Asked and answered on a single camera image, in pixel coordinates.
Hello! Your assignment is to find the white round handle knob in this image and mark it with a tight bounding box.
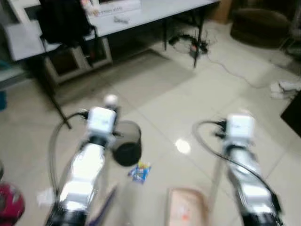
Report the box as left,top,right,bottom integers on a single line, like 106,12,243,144
104,94,119,108

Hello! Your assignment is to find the black mesh wastebasket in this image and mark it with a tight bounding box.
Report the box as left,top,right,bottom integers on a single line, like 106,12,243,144
112,120,143,167

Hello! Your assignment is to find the blue snack wrapper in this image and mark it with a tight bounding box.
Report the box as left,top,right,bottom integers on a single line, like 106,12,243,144
127,161,152,184

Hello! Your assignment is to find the white framed crate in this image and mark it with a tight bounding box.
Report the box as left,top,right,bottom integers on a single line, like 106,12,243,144
44,37,114,86

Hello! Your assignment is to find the purple broom part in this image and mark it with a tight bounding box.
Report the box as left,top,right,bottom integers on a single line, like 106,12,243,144
88,186,119,226

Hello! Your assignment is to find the black cabinet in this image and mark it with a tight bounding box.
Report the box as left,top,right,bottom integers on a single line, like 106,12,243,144
280,91,301,137

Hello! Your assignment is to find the small white table item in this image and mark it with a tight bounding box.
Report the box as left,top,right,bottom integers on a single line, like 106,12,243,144
114,16,132,25

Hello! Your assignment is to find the crumpled white cloth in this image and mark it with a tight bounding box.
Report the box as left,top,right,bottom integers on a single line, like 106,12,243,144
270,81,301,100

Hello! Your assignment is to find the black power strip with plugs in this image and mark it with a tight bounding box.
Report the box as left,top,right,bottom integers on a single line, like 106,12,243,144
168,32,210,58

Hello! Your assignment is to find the brown cardboard piece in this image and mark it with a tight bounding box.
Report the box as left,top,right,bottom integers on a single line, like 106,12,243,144
166,188,210,226

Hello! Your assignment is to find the black bag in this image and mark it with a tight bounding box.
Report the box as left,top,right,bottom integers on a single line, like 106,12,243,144
37,0,100,64

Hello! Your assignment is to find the white printed box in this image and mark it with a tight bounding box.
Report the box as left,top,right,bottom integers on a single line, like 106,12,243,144
83,0,142,19

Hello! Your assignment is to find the white folding table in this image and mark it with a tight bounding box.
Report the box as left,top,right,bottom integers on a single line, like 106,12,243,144
0,0,222,130

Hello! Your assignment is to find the magenta round object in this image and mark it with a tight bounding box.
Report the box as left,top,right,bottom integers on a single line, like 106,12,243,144
0,183,25,225

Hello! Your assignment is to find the brown cardboard box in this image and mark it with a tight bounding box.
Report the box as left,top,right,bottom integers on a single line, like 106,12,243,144
209,0,234,24

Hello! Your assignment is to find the brown round ottoman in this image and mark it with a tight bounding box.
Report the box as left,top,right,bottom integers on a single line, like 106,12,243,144
230,8,293,48

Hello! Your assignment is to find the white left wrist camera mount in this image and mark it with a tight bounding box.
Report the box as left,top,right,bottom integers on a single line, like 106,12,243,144
87,107,117,137

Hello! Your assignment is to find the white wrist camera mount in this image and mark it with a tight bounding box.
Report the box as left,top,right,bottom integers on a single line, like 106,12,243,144
87,107,117,137
225,113,256,145

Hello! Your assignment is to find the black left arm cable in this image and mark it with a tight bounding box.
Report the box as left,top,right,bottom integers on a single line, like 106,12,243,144
47,110,90,198

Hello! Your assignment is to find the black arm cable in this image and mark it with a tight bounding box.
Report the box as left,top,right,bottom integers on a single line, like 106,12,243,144
192,120,279,209
47,110,90,198

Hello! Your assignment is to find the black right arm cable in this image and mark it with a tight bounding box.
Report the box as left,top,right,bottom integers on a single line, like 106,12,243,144
192,120,279,209

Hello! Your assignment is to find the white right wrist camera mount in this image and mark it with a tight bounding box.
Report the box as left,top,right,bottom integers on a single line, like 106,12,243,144
225,113,256,145

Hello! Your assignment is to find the white floor cable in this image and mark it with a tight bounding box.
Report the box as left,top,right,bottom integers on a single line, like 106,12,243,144
206,53,284,90

